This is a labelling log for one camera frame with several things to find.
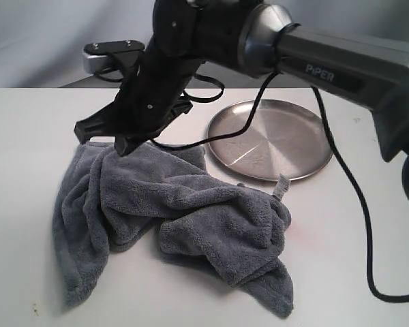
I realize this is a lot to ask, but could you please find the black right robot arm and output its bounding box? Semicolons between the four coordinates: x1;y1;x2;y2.
74;1;409;200

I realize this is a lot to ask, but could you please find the white backdrop cloth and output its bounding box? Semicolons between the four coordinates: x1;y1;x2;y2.
0;1;409;88

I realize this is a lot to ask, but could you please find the round stainless steel plate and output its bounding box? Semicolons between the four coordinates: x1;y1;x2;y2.
209;99;332;181

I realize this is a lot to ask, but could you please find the black camera cable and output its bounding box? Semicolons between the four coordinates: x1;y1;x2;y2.
98;23;409;303

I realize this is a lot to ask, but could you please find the grey-blue fleece towel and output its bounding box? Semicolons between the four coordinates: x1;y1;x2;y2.
52;142;294;318

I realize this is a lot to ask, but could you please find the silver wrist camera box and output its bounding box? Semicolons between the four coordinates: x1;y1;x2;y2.
82;40;145;74

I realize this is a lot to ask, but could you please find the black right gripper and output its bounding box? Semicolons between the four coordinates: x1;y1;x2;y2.
74;1;201;157

